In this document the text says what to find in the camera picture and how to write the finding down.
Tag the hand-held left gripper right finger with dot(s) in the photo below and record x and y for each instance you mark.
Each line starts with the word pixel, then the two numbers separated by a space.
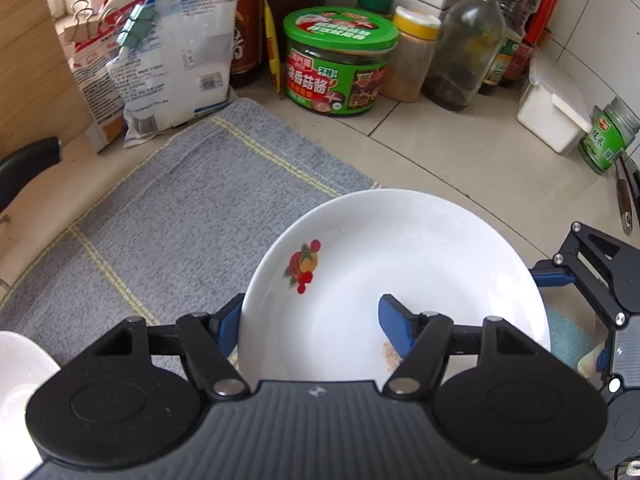
pixel 395 325

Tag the green lid sauce jar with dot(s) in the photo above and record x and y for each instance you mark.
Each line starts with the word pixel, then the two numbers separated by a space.
pixel 340 25

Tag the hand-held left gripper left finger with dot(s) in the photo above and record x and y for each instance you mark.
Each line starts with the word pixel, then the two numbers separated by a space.
pixel 229 330

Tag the green label jar silver lid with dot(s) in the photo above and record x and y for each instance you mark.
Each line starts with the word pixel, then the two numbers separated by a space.
pixel 605 145

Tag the bamboo cutting board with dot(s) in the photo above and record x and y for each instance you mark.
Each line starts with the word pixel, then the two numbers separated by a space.
pixel 25 60

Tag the red white paper bag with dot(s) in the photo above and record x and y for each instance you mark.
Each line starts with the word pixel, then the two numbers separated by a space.
pixel 92 90

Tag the yellow lid spice jar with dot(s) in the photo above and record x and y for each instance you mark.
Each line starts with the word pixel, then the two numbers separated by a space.
pixel 415 55

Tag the steel kitchen knife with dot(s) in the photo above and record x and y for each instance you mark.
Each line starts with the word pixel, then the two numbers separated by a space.
pixel 30 160

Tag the green binder clip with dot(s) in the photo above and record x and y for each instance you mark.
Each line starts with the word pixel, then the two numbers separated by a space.
pixel 137 27

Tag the fruit print white plate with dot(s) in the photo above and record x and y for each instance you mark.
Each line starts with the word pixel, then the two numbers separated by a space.
pixel 375 250

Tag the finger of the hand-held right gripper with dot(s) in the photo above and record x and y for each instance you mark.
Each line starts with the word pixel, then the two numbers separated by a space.
pixel 550 279
pixel 604 360

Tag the white ceramic bowl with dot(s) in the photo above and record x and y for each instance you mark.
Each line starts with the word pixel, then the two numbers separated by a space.
pixel 20 385

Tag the grey striped towel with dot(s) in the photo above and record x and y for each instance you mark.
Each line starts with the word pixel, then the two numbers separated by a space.
pixel 175 220

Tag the yellow packet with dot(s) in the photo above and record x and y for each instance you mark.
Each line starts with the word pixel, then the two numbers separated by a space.
pixel 272 55

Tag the clear glass bottle red cap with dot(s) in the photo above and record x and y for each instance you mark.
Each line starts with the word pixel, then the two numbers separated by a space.
pixel 465 35

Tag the dark bottle red label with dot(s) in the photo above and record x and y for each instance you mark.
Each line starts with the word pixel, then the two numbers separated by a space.
pixel 247 35

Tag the white plastic container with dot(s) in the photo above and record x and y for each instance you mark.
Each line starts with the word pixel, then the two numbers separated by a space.
pixel 545 115

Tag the white blue plastic bag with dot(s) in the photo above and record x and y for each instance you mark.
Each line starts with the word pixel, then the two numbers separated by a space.
pixel 185 60

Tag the teal cloth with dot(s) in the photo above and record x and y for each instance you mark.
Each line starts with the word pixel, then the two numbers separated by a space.
pixel 565 340

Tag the metal binder clip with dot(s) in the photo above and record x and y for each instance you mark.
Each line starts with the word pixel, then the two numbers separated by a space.
pixel 75 30

